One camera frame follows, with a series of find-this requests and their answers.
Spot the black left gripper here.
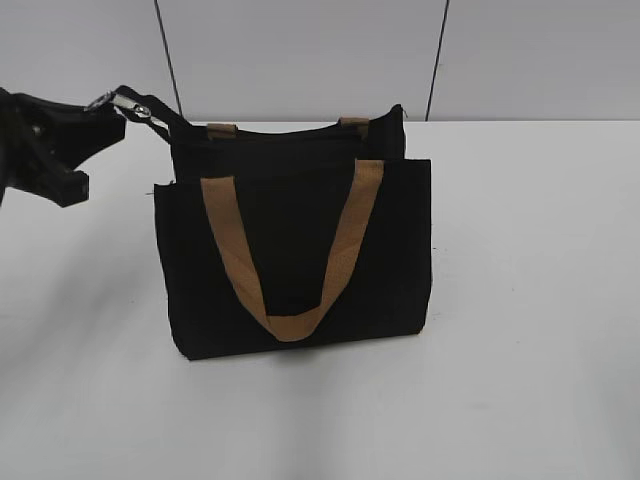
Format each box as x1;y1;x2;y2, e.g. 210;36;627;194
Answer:
1;89;126;208

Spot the black zipper tab with clasp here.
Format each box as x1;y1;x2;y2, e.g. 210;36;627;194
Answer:
84;85;193;144

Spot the black canvas tote bag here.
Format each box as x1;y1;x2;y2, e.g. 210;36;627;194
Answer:
153;105;433;360

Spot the tan rear bag handle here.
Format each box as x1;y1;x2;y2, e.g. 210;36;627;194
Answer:
206;117;371;145

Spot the tan bag handle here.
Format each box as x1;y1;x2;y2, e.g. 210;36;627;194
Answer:
200;160;384;342
206;117;371;145

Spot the tan front bag handle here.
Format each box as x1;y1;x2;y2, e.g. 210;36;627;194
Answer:
200;160;384;342

